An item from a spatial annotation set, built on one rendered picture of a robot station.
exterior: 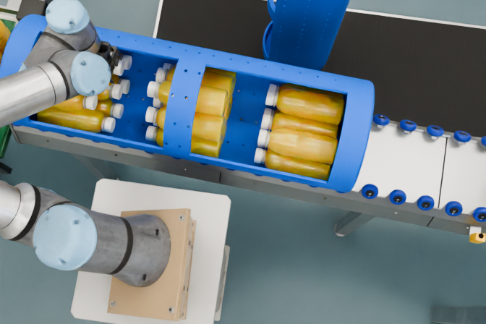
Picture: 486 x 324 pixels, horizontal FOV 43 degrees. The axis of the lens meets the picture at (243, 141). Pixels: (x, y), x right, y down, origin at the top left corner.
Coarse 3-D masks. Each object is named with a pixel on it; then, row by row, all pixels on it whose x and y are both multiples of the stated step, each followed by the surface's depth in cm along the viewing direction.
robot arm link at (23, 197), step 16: (0, 192) 116; (16, 192) 119; (32, 192) 121; (48, 192) 125; (0, 208) 116; (16, 208) 118; (32, 208) 119; (0, 224) 118; (16, 224) 118; (32, 224) 119; (16, 240) 121; (32, 240) 121
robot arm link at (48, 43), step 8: (40, 40) 119; (48, 40) 118; (56, 40) 118; (40, 48) 118; (48, 48) 117; (56, 48) 116; (64, 48) 119; (72, 48) 121; (32, 56) 118; (40, 56) 116; (48, 56) 114; (24, 64) 118; (32, 64) 117
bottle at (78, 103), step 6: (78, 96) 153; (84, 96) 154; (66, 102) 152; (72, 102) 153; (78, 102) 153; (84, 102) 153; (60, 108) 154; (66, 108) 154; (72, 108) 154; (78, 108) 154
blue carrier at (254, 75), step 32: (32, 32) 147; (160, 64) 167; (192, 64) 145; (224, 64) 146; (256, 64) 148; (288, 64) 153; (192, 96) 142; (256, 96) 168; (352, 96) 144; (64, 128) 152; (128, 128) 167; (256, 128) 169; (352, 128) 141; (192, 160) 154; (224, 160) 150; (352, 160) 142
